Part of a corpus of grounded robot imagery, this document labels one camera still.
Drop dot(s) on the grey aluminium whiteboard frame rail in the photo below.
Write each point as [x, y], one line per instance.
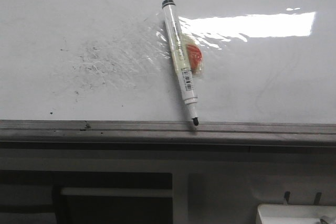
[160, 132]

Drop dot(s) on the red disc taped to marker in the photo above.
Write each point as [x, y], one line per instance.
[194, 55]

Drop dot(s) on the white box lower right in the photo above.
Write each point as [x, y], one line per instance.
[272, 213]

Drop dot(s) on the white dry-erase marker pen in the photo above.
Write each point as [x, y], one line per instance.
[180, 59]

